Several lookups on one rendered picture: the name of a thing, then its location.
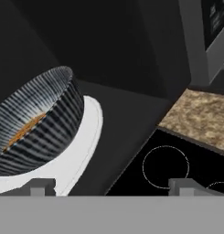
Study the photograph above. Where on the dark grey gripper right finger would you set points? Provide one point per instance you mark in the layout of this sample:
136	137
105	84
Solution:
183	186

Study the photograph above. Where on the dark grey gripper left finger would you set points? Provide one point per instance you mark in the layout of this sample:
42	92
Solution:
40	186

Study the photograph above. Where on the black white striped bowl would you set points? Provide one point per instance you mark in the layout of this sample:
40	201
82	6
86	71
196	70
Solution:
40	134

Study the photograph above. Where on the brown waffle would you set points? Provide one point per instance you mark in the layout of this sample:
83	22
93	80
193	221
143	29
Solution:
26	128

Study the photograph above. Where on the grey microwave oven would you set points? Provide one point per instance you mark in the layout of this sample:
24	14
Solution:
208	39

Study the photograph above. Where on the black hob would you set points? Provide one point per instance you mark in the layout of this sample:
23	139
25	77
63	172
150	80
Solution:
171	166

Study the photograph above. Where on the white round plate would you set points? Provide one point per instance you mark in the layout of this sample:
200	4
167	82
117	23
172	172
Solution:
74	152

